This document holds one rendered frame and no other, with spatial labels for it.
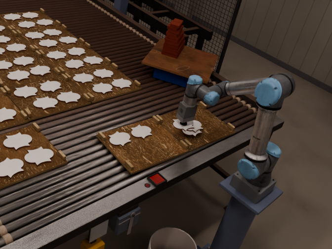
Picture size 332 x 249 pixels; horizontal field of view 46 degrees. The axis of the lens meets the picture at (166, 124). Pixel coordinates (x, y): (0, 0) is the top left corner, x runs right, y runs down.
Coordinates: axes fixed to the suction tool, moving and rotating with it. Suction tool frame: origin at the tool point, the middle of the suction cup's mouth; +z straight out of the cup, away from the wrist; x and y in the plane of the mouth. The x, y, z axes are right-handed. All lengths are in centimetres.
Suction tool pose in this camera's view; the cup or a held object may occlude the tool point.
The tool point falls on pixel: (183, 125)
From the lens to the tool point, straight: 224.8
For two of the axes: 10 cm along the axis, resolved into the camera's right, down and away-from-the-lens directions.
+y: -8.1, 1.9, -5.5
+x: 5.5, 5.7, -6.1
